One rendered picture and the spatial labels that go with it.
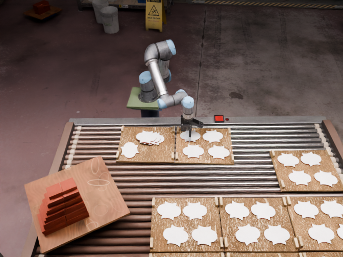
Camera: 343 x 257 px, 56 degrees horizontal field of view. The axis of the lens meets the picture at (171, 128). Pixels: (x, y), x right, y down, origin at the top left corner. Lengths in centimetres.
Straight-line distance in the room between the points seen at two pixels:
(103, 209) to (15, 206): 168
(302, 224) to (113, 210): 111
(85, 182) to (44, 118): 230
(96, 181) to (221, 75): 307
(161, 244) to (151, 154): 68
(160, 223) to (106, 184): 40
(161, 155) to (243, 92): 239
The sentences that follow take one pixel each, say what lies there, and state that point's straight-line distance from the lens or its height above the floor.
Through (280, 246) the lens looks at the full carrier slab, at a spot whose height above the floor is 94.
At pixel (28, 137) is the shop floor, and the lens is 413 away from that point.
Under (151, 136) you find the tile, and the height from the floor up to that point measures 97.
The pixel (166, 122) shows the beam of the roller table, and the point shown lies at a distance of 259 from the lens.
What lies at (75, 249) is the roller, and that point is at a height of 92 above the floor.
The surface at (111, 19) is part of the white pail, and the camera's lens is 579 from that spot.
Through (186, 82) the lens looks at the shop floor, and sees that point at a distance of 458.
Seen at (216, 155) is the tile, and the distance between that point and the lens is 232.
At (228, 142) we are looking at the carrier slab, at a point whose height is 94.
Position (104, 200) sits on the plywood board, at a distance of 201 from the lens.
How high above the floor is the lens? 267
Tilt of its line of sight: 44 degrees down
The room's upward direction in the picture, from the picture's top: 1 degrees counter-clockwise
